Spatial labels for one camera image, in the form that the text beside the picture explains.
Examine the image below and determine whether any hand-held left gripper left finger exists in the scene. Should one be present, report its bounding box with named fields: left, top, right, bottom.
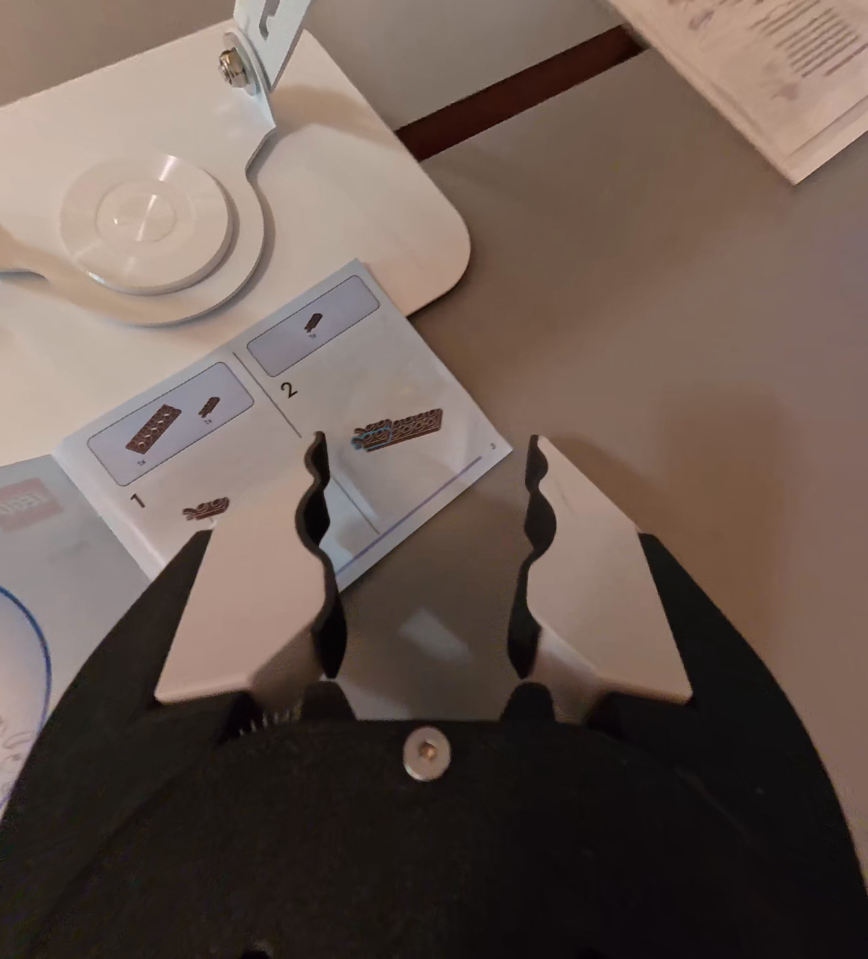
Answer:
left=155, top=431, right=347, bottom=710

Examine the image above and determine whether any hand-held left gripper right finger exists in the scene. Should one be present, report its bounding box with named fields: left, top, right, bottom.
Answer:
left=506, top=435, right=694, bottom=720

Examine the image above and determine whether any lego instruction booklet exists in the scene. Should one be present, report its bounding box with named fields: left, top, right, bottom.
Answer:
left=0, top=259, right=513, bottom=893

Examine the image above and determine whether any printed paper sheet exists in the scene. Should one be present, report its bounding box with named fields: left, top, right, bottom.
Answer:
left=602, top=0, right=868, bottom=185

